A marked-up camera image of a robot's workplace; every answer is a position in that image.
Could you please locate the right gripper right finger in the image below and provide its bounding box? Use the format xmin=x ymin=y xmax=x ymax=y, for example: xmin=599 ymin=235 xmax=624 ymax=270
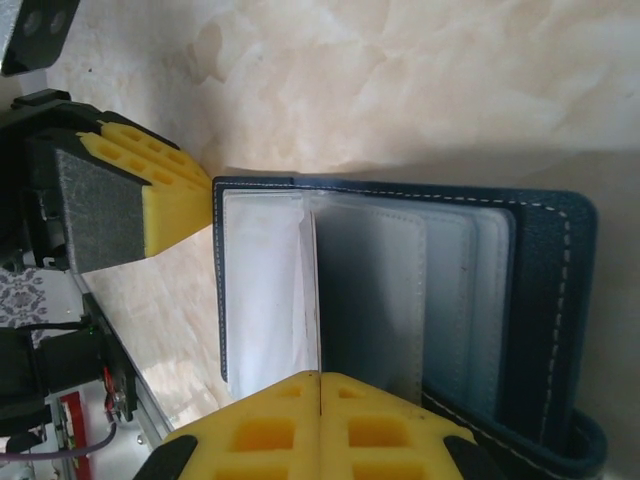
xmin=318 ymin=370 xmax=507 ymax=480

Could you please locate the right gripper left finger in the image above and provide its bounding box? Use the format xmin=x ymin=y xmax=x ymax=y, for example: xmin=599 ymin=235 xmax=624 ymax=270
xmin=130 ymin=370 xmax=321 ymax=480

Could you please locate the black device corner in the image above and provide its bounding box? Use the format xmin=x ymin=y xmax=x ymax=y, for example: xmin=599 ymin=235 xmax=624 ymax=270
xmin=0 ymin=0 xmax=81 ymax=77

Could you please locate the red rectangular object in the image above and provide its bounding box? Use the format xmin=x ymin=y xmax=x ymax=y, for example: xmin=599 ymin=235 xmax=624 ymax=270
xmin=59 ymin=392 xmax=86 ymax=454

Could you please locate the aluminium mounting rail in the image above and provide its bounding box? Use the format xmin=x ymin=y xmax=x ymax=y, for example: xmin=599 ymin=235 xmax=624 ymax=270
xmin=74 ymin=272 xmax=174 ymax=480

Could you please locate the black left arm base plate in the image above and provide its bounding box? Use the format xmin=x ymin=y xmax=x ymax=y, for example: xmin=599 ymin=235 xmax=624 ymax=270
xmin=79 ymin=292 xmax=139 ymax=424

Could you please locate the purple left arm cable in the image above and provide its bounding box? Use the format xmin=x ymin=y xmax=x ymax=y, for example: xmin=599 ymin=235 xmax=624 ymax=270
xmin=0 ymin=422 xmax=120 ymax=462

